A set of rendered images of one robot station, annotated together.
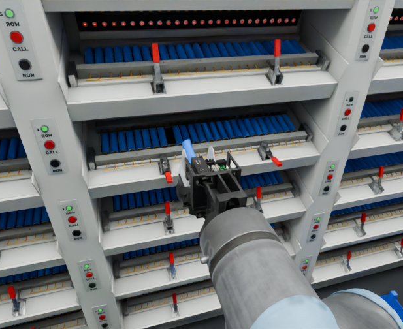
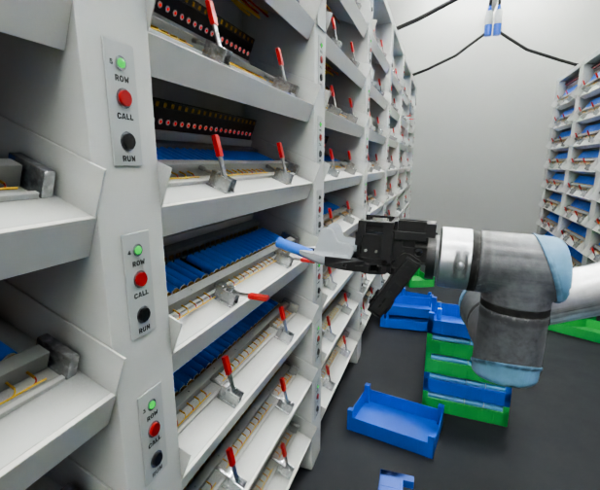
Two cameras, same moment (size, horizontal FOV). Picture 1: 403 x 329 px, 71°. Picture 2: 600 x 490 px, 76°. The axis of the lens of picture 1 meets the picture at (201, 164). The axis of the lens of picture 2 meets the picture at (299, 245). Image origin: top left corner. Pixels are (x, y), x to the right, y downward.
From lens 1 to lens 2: 57 cm
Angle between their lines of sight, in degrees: 54
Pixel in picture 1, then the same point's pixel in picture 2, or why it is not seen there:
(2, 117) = (77, 237)
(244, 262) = (498, 237)
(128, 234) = (193, 436)
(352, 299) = not seen: hidden behind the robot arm
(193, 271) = (251, 466)
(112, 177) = (186, 330)
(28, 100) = (122, 200)
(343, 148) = not seen: hidden behind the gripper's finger
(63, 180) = (147, 348)
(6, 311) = not seen: outside the picture
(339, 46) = (304, 152)
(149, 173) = (217, 310)
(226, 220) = (453, 231)
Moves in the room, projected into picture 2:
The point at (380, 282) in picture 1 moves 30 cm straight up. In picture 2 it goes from (347, 390) to (349, 324)
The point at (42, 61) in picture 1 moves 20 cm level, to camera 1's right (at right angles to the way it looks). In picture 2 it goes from (144, 139) to (261, 145)
